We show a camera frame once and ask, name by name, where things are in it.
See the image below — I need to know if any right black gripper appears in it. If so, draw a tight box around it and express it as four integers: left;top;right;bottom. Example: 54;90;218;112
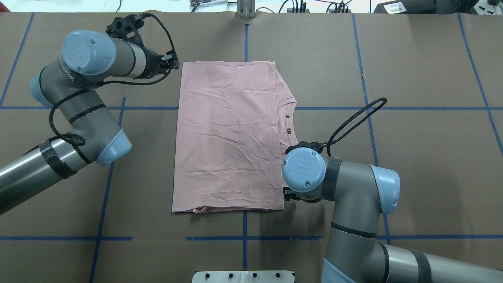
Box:
283;187;322;204

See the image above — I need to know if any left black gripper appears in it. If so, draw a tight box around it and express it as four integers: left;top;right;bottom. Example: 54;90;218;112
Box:
142;48;180;79

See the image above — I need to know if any pink Snoopy t-shirt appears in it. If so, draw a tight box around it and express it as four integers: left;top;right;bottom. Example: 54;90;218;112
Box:
171;61;298;213

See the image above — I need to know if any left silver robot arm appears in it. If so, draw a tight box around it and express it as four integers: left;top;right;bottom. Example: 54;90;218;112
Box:
1;30;179;214

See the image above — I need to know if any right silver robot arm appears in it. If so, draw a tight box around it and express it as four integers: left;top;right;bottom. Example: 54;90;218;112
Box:
281;147;503;283

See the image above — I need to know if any black box with label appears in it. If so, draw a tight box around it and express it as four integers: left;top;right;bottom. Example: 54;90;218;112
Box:
372;0;436;14

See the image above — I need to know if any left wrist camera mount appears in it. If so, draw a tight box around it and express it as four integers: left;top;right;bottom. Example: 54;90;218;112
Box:
105;14;145;47

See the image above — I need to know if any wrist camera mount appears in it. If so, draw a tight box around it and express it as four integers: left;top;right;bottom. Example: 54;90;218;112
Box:
105;14;145;47
285;141;325;154

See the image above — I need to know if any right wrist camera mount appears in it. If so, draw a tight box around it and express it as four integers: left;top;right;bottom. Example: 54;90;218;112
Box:
285;141;325;154

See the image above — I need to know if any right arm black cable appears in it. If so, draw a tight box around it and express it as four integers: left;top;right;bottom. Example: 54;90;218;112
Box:
316;97;387;158

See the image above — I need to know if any aluminium frame post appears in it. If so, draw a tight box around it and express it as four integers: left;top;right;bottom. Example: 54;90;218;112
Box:
235;0;256;18

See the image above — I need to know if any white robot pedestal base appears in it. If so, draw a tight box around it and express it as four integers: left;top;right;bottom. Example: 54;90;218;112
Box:
192;270;296;283

